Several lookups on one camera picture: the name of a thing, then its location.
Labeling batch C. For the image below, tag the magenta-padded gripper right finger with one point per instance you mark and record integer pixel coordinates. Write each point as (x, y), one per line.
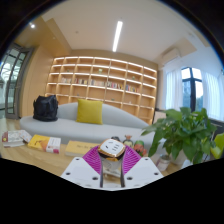
(131, 160)

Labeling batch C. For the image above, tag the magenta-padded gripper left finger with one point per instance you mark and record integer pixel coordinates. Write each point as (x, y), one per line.
(91, 160)

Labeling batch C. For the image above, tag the white charger with gold band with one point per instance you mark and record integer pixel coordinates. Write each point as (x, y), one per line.
(111, 150)

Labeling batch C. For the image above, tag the plain yellow book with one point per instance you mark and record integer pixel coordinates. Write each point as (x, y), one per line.
(78, 147)

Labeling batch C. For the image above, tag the small white jar red label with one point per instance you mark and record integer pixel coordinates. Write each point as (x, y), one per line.
(163, 163)

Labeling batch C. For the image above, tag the light grey curved sofa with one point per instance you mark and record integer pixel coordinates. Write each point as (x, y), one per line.
(66, 128)

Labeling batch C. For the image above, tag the yellow cushion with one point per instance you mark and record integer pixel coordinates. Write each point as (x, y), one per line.
(89, 111)

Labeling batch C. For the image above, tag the potted green plant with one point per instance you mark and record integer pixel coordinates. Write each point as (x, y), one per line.
(183, 133)

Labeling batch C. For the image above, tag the black bag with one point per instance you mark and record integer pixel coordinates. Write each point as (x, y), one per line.
(45, 108)

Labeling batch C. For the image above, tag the white sheer curtain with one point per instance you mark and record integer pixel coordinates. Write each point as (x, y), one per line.
(213, 96)
(174, 90)

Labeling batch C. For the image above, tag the dark-framed window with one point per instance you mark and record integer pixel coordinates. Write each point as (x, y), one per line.
(191, 88)

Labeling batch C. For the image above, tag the grey-framed glass door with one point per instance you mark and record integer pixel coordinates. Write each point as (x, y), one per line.
(13, 80)

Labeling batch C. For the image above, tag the white air conditioner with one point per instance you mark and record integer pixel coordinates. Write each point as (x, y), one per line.
(171, 55)

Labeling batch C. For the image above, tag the long ceiling light strip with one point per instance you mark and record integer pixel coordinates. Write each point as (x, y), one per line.
(117, 36)

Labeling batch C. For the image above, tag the round recessed ceiling light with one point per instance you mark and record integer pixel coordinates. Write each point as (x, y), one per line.
(32, 25)

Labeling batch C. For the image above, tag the wooden wall shelf unit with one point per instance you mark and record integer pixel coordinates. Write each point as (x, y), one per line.
(100, 83)

